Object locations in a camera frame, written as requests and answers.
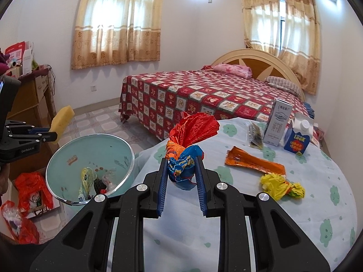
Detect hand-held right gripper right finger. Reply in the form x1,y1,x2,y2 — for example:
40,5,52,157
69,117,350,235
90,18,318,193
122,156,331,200
194,156,331,272

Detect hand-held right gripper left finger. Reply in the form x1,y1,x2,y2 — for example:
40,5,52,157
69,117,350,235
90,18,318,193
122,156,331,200
30,157,170,272

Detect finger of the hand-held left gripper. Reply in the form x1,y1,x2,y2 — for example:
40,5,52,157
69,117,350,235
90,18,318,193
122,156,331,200
4,120,52,136
8,132,58,146

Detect yellow sponge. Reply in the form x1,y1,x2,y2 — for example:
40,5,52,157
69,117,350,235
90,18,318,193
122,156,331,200
49,105,76,144

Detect blue orange foil wrapper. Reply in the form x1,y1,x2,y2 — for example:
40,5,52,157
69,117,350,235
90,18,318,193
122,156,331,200
166,113,219,191

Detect teal trash bin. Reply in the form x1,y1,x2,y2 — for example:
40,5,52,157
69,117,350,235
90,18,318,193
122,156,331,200
45,133,135,206

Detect person's left forearm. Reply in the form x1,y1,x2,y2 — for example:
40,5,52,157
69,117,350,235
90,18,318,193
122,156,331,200
0,163,10,204

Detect brown cabinet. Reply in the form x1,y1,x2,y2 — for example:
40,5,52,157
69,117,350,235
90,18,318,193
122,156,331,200
6,65,57,180

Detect purple cloth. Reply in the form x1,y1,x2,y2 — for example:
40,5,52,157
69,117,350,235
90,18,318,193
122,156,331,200
0,51,10,74

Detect white cardboard box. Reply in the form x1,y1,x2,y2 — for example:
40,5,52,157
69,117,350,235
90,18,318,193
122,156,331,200
21,48,34,74

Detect red cardboard box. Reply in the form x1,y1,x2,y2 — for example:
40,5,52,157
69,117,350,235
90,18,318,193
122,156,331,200
5,41,34,63

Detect red bag in cardboard box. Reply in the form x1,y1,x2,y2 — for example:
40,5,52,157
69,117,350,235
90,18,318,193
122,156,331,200
15,172,54,210

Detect long orange wrapper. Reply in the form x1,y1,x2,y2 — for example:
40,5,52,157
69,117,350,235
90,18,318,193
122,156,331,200
225,146,286,176

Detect yellow green wrapper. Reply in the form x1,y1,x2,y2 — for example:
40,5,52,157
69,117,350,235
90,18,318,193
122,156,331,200
78,167,97,202

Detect black mesh scrap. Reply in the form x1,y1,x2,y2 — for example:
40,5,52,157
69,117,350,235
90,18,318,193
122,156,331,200
93,178,108,194

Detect crumpled yellow wrapper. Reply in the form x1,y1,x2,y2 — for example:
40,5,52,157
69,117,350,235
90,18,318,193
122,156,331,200
260,172,306,200

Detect dark snack wrapper strip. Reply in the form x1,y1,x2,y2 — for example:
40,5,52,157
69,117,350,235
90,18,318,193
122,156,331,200
248,123,265,149

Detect bed with red quilt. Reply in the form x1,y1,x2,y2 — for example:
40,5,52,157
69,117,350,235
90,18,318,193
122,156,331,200
118,70,311,141

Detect tall white carton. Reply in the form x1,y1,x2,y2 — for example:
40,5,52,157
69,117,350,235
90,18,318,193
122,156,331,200
262,99,294,147

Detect blue carton with white cap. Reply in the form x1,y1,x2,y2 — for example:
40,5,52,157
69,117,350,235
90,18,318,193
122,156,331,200
284,117,314,155

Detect wide beige curtain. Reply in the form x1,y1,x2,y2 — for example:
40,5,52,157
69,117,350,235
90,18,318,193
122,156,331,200
71,0,165,70

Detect pink pillow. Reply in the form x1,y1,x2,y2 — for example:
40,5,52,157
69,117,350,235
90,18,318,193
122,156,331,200
213,64,252,78

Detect pink cloth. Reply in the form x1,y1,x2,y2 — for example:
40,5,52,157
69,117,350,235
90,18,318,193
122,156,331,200
313,125,324,145

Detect striped pillow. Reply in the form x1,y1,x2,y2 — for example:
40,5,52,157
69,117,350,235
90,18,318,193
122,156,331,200
264,76,302,96

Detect wooden bed headboard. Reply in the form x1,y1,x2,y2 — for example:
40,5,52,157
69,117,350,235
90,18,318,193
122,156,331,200
211,49,305,101

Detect narrow beige curtain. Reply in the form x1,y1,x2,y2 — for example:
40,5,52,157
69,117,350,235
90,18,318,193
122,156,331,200
241,0,321,95

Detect dark framed window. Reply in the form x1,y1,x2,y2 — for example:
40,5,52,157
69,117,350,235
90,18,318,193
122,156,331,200
280,0,286,49

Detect black cable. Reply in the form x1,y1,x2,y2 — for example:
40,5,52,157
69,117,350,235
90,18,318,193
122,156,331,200
48,65,56,94

